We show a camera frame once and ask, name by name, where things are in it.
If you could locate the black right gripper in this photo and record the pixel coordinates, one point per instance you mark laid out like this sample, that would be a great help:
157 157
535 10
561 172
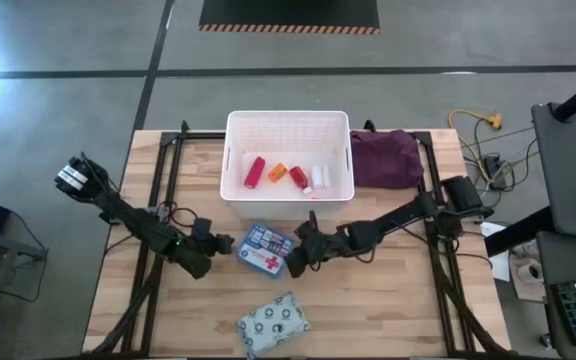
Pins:
323 242

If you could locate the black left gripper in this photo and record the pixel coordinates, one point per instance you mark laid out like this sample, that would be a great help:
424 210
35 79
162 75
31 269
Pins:
203 240

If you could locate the blue first aid kit box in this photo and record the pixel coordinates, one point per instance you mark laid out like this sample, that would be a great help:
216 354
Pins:
263 250

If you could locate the red bottle with white cap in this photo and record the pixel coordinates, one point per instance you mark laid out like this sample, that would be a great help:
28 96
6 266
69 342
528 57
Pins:
298 177

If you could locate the white plastic pill bottle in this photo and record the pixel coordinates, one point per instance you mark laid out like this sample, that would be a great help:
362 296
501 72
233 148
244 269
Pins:
317 176

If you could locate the orange pill bottle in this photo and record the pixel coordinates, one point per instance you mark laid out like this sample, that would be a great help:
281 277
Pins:
277 172

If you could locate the red cylindrical tube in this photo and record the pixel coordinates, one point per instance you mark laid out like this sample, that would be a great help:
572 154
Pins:
255 172

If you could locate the white pouch with blue print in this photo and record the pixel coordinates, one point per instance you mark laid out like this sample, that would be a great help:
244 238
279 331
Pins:
273 322

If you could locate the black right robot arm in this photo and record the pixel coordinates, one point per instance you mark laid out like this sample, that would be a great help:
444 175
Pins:
393 220

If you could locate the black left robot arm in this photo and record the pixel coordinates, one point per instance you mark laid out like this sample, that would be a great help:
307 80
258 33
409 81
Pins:
133 222

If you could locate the white perforated plastic basket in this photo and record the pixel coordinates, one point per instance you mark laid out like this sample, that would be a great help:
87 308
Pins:
288 130

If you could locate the maroon cloth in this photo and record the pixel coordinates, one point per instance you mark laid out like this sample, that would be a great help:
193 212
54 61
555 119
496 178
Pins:
385 160

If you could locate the white paper sheet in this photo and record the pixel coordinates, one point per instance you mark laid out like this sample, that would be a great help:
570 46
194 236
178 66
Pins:
500 265

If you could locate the black power strip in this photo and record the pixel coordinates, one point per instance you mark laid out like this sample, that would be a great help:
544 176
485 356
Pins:
494 167

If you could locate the grey metal side stand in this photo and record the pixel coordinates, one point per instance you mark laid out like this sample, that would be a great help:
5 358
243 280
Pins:
13 247

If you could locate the brown cardboard box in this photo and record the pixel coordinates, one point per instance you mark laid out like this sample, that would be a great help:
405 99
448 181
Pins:
518 292

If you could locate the white tape roll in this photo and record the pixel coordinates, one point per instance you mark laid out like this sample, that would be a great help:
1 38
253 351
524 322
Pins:
523 270

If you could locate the black mat with striped edge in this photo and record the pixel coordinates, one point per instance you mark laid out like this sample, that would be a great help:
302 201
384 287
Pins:
288 12

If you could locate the grey desk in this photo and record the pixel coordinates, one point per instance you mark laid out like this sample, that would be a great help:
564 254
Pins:
573 165

